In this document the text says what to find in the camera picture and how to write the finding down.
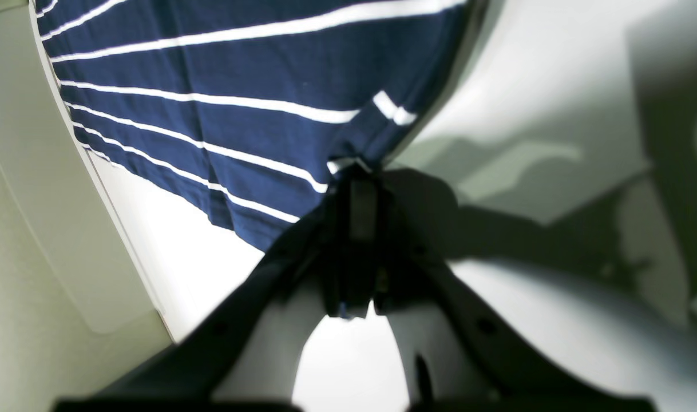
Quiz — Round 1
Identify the navy white striped T-shirt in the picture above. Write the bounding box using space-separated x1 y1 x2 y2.
34 1 473 251

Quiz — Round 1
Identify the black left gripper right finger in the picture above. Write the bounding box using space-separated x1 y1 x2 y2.
377 169 655 411

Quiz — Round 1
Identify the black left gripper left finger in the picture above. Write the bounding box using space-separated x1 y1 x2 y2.
53 172 378 411

